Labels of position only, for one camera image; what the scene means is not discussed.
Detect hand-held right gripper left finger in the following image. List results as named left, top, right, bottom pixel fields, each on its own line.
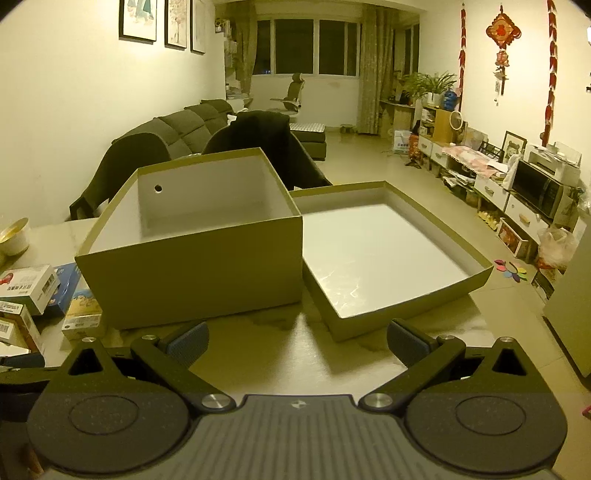
left=61, top=322, right=235, bottom=412

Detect cardboard box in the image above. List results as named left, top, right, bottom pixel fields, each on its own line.
left=74, top=148, right=304, bottom=330

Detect white bowl gold rim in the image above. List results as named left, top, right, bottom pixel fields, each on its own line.
left=0, top=218, right=31, bottom=257

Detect dining chair with black coat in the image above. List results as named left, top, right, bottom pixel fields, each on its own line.
left=202, top=111, right=334, bottom=191

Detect wooden shelf cabinet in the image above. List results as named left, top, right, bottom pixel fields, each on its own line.
left=433, top=108, right=462, bottom=144

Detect plastic bag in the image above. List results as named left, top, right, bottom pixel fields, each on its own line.
left=537, top=226, right=578, bottom=271

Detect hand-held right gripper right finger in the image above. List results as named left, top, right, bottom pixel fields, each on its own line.
left=359, top=319, right=536, bottom=412

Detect window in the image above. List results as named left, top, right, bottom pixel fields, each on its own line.
left=253, top=18, right=361, bottom=77

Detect orange white medicine box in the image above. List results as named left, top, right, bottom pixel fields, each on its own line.
left=0, top=300, right=45, bottom=356

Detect patterned curtain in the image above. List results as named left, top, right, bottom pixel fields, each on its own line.
left=359, top=7, right=395, bottom=136
left=235, top=14, right=257, bottom=97

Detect white printer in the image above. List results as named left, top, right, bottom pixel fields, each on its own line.
left=526, top=143, right=581, bottom=188

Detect framed wall picture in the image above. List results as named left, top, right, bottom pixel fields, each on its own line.
left=119, top=0, right=158, bottom=44
left=190, top=0, right=206, bottom=55
left=165, top=0, right=188, bottom=51

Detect marble desktop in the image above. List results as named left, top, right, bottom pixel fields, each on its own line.
left=0, top=216, right=584, bottom=416

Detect white medicine box red figure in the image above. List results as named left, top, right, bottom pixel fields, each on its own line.
left=0, top=264, right=61, bottom=317

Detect yellow blue eye drop box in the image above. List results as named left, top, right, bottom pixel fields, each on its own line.
left=61, top=288, right=105, bottom=341

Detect framed photo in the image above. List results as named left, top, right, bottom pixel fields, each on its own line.
left=501, top=131, right=527, bottom=164

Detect white office chair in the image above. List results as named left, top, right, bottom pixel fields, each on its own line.
left=270, top=73, right=306, bottom=114

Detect red knot wall decoration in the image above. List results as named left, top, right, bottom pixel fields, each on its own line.
left=486, top=4, right=522, bottom=107

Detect cardboard box lid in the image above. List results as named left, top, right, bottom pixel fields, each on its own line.
left=288, top=181, right=495, bottom=342

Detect black microwave oven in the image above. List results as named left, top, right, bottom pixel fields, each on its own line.
left=512, top=159, right=566, bottom=220

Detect white TV cabinet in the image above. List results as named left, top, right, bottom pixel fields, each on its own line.
left=416, top=134, right=575, bottom=259

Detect potted green plant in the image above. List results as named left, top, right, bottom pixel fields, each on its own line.
left=402, top=71, right=458, bottom=104

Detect blue medicine box cartoon faces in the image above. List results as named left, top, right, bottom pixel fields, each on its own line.
left=44, top=263, right=85, bottom=317

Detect dark green sofa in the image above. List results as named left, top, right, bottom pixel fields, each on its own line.
left=111, top=98, right=328, bottom=162

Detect dark dining chair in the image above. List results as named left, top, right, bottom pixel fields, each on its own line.
left=69, top=133, right=171, bottom=221

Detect red firecracker string decoration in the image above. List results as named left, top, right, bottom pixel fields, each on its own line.
left=458, top=2, right=467, bottom=109
left=544, top=0, right=558, bottom=146

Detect colourful floor toy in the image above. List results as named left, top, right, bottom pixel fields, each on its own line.
left=493, top=259, right=527, bottom=283

